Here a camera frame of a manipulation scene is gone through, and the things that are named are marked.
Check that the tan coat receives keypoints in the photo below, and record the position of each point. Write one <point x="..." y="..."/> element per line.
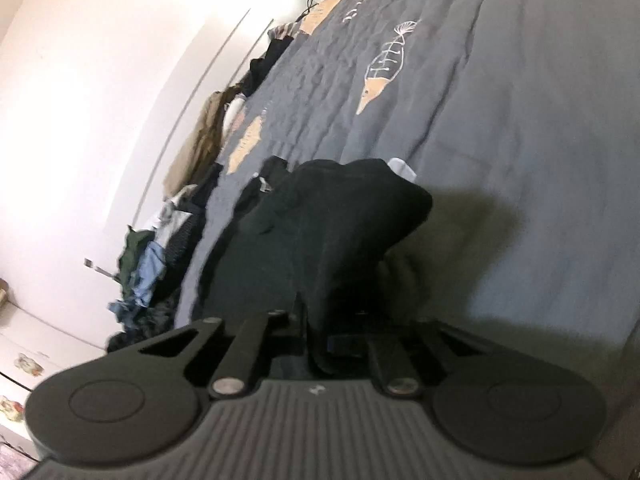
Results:
<point x="200" y="145"/>

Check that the blue denim garment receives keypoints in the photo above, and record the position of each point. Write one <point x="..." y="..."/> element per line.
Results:
<point x="122" y="310"/>

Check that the black jacket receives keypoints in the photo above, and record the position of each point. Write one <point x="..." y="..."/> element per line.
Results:
<point x="150" y="325"/>

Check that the white wardrobe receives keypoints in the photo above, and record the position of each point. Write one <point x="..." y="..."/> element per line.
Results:
<point x="45" y="330"/>

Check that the black t-shirt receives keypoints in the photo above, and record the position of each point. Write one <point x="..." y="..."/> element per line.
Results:
<point x="325" y="230"/>

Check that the grey printed quilt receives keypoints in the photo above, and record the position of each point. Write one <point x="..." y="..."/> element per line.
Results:
<point x="525" y="160"/>

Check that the dark green garment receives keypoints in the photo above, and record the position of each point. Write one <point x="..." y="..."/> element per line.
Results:
<point x="132" y="255"/>

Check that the black dotted garment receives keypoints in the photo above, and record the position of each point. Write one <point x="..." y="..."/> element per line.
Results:
<point x="182" y="237"/>

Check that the cartoon sticker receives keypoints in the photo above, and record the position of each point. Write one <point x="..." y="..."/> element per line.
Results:
<point x="30" y="365"/>
<point x="10" y="408"/>

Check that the black stand on pole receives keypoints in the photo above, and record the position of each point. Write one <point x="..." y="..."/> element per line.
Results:
<point x="100" y="268"/>

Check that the light blue shirt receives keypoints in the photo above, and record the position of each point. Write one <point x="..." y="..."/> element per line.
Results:
<point x="150" y="272"/>

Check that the black crumpled garment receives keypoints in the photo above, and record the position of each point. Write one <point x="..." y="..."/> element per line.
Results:
<point x="270" y="62"/>

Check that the white grey garment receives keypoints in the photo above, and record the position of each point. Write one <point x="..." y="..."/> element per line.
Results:
<point x="167" y="217"/>

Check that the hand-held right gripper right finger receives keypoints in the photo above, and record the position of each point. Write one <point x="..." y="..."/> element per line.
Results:
<point x="350" y="345"/>

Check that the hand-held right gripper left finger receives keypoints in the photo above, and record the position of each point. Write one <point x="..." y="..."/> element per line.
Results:
<point x="299" y="325"/>

